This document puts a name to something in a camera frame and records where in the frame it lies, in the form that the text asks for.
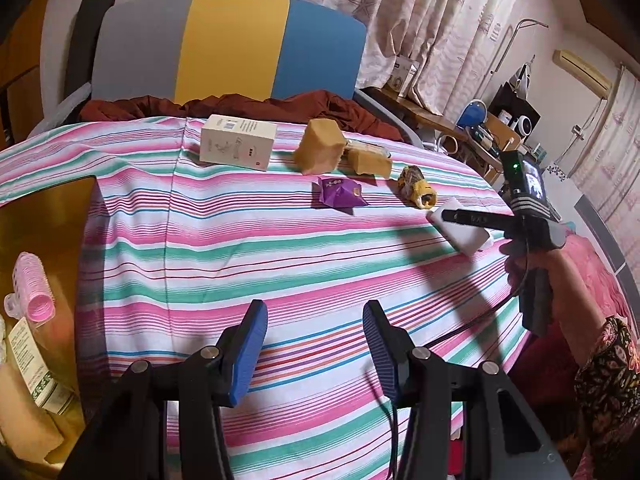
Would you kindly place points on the green white tube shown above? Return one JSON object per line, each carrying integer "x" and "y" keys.
{"x": 35, "y": 365}

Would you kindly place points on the white plastic piece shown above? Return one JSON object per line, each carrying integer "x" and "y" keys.
{"x": 70, "y": 102}

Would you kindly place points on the grey yellow blue chair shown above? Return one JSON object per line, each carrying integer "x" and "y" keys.
{"x": 230, "y": 45}

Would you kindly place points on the grey chair frame bar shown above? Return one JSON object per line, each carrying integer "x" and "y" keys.
{"x": 390, "y": 115}

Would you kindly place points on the purple packet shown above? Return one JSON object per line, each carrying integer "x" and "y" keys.
{"x": 337, "y": 192}

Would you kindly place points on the yellow brown snack wrapper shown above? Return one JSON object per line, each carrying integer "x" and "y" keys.
{"x": 417, "y": 187}

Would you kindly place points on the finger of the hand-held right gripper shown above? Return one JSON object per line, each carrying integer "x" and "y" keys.
{"x": 475, "y": 219}

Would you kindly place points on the white carton box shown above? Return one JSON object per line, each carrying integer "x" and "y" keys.
{"x": 235, "y": 142}

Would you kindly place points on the white printed box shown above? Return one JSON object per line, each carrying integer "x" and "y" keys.
{"x": 402, "y": 77}

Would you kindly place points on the patterned beige curtain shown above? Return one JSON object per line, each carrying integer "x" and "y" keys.
{"x": 425, "y": 20}

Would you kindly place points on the pink hair roller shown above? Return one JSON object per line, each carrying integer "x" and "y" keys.
{"x": 35, "y": 285}

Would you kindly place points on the wooden wardrobe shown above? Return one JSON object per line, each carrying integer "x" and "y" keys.
{"x": 20, "y": 60}

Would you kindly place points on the beige packet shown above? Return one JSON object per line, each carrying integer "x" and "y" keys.
{"x": 25, "y": 430}

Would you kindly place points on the person's right hand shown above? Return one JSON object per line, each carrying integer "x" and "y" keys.
{"x": 570, "y": 290}

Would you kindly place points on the dark grey panel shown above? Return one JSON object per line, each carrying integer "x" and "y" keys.
{"x": 600, "y": 235}

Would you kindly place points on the striped tablecloth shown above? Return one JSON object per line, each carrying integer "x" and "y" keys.
{"x": 250, "y": 240}

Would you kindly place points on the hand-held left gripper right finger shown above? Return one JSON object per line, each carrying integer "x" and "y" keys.
{"x": 382, "y": 355}

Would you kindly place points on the pale patterned curtain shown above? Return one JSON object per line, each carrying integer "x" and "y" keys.
{"x": 615, "y": 150}

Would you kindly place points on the wooden desk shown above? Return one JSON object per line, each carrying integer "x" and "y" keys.
{"x": 425, "y": 115}

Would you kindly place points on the dark red cloth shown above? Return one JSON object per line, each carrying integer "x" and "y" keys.
{"x": 300, "y": 107}

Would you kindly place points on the blue round gadget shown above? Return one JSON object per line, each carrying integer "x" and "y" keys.
{"x": 472, "y": 112}

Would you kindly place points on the black rolled mat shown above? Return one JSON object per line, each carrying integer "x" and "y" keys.
{"x": 87, "y": 25}

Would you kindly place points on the gold tin box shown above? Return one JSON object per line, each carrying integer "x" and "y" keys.
{"x": 55, "y": 220}

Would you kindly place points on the person's right forearm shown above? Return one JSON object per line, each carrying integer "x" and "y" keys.
{"x": 615, "y": 390}

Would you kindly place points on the tan sponge block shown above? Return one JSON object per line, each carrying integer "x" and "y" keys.
{"x": 320, "y": 147}

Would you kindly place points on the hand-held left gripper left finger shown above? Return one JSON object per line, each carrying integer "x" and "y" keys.
{"x": 247, "y": 355}

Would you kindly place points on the cream air conditioner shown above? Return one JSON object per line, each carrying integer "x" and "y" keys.
{"x": 580, "y": 67}

